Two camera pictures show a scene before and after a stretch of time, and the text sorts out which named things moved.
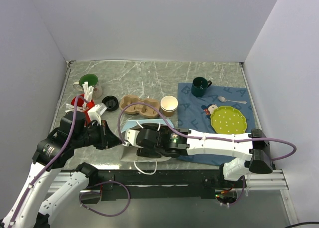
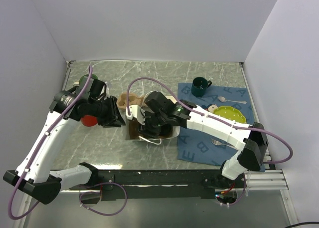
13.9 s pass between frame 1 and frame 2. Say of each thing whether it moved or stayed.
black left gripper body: moved
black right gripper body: moved
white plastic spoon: stayed
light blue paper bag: moved
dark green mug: stayed
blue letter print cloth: stayed
